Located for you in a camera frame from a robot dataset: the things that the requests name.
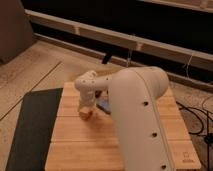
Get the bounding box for black floor mat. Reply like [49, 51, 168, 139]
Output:
[5, 88, 62, 171]

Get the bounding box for black cables on floor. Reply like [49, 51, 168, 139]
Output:
[175, 96, 213, 171]

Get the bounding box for grey sofa corner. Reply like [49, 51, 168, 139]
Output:
[0, 0, 35, 63]

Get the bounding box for dark small object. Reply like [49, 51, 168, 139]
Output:
[95, 91, 102, 98]

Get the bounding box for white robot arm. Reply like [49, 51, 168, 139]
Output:
[74, 66, 176, 171]

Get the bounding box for blue sponge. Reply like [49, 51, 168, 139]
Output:
[97, 100, 111, 114]

